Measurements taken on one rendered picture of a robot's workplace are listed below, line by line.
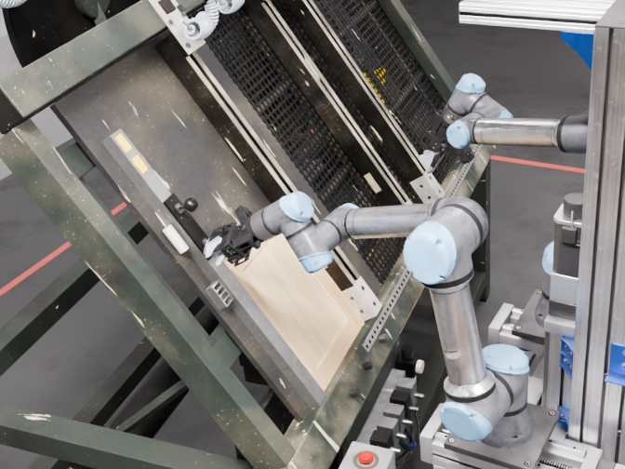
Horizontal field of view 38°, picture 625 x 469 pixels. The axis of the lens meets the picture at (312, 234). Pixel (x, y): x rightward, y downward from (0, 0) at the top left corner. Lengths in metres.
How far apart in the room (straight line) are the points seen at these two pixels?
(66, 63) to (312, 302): 1.01
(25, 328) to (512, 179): 3.27
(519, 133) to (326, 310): 0.82
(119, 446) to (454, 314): 1.24
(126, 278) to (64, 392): 2.13
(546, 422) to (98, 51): 1.48
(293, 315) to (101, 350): 2.03
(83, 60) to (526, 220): 3.33
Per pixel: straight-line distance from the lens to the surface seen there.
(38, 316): 3.48
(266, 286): 2.64
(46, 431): 2.94
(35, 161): 2.26
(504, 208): 5.34
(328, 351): 2.75
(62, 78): 2.35
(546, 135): 2.42
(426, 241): 1.85
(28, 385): 4.50
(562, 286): 2.28
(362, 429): 2.77
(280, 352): 2.56
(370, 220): 2.15
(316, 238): 2.15
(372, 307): 2.90
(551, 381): 2.43
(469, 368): 2.02
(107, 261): 2.30
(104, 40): 2.51
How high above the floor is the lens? 2.63
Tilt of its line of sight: 30 degrees down
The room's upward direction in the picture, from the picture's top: 6 degrees counter-clockwise
